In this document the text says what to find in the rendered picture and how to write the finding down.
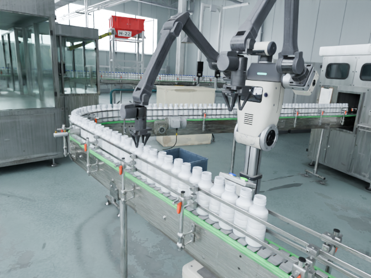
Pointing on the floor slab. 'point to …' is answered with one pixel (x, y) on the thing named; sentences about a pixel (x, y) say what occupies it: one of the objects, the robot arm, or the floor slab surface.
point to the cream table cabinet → (171, 93)
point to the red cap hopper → (128, 23)
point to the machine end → (344, 156)
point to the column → (180, 42)
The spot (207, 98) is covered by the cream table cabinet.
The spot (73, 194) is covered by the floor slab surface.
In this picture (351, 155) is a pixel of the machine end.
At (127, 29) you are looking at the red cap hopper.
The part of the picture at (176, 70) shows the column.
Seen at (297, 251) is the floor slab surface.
